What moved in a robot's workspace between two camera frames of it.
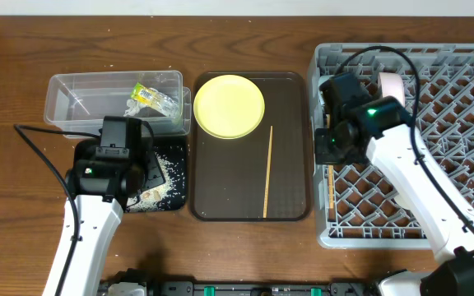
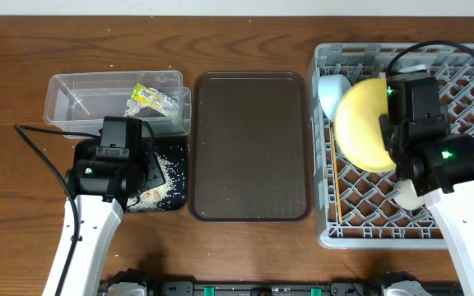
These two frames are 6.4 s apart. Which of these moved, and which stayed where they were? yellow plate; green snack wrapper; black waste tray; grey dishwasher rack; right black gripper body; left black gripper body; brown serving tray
Moved: yellow plate; right black gripper body
Stayed: left black gripper body; black waste tray; brown serving tray; green snack wrapper; grey dishwasher rack
